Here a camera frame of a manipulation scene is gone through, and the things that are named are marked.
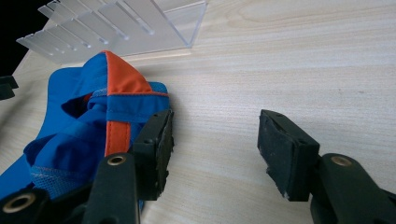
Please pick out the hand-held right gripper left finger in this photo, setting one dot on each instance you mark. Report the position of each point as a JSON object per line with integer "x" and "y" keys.
{"x": 154, "y": 149}

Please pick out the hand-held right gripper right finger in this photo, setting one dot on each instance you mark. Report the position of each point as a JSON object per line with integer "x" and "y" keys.
{"x": 285, "y": 155}

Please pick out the blue and orange cap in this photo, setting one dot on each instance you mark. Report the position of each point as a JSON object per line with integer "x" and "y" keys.
{"x": 84, "y": 124}

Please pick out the clear acrylic rack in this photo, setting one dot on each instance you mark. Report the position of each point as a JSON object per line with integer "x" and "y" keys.
{"x": 124, "y": 28}

